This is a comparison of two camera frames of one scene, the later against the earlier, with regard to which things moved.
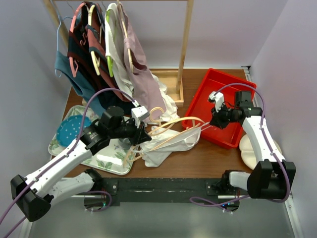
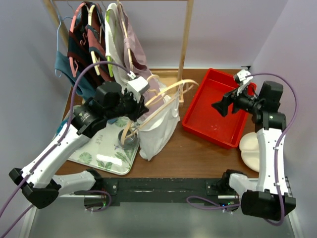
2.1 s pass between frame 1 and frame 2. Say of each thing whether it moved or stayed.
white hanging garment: stayed
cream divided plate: stayed
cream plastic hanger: stayed
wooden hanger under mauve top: stayed
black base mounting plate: stayed
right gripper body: moved
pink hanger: stayed
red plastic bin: stayed
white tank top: moved
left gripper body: moved
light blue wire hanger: stayed
